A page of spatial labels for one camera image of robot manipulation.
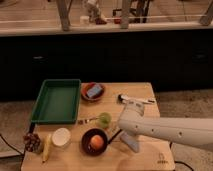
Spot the grey blue towel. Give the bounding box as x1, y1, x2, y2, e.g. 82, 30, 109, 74
120, 136, 140, 153

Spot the black cable left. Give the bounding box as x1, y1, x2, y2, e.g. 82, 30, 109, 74
0, 122, 36, 158

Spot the bunch of dark grapes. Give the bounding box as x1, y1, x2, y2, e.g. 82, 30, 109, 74
23, 133, 41, 152

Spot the yellow banana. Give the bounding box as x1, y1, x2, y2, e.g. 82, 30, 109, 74
42, 134, 52, 163

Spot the white paper cup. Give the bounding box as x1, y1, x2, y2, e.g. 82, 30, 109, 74
52, 128, 71, 147

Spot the green plastic tray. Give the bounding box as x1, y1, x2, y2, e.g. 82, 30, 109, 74
31, 79, 81, 124

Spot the blue sponge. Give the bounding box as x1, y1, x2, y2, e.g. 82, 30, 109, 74
86, 84, 102, 98

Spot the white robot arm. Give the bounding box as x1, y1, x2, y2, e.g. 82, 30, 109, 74
118, 100, 213, 152

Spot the orange fruit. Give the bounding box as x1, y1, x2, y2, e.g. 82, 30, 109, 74
90, 135, 104, 150

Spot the black cable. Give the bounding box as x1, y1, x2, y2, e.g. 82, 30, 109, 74
0, 122, 36, 158
169, 141, 196, 171

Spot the black frying pan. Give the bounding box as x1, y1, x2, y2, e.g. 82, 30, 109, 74
81, 126, 123, 157

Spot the orange bowl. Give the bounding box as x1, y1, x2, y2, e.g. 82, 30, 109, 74
81, 82, 105, 102

